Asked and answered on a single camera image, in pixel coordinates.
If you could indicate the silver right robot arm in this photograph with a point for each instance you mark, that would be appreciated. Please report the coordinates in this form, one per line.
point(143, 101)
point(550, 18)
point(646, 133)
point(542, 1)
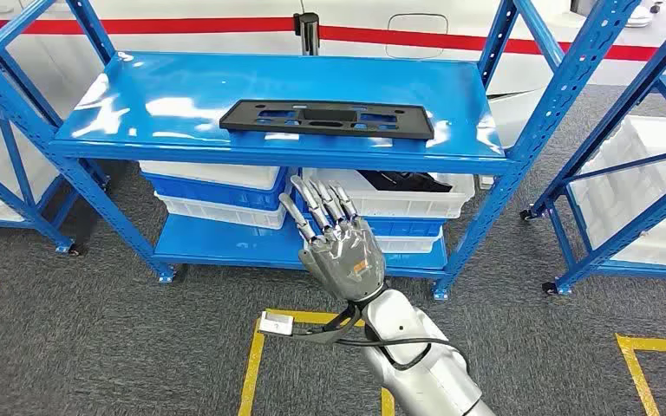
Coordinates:
point(425, 379)

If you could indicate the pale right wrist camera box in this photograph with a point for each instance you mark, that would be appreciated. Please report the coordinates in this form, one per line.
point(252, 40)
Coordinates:
point(275, 324)

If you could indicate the black camera bracket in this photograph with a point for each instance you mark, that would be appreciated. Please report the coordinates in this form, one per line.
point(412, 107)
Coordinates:
point(321, 336)

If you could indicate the white round pedestal base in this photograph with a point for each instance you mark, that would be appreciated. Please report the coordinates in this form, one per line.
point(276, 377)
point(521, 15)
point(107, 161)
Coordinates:
point(640, 17)

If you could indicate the black plastic panel part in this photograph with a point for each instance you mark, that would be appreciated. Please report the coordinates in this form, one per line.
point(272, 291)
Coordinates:
point(327, 129)

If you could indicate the yellow floor tape square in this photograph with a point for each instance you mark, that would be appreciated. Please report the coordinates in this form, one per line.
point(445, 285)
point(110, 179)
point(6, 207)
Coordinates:
point(634, 367)
point(251, 367)

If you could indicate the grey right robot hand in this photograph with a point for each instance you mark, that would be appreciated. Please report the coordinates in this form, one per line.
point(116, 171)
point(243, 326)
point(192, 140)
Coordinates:
point(350, 258)

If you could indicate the black chrome barrier post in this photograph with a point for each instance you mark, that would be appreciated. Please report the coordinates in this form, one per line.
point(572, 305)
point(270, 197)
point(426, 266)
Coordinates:
point(308, 34)

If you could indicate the black parts in crate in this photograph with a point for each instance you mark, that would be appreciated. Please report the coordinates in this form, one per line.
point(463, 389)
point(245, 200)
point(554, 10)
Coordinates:
point(408, 181)

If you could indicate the white vehicle with red stripe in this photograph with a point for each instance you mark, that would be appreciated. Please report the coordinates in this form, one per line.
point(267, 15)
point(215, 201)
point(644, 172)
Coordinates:
point(195, 43)

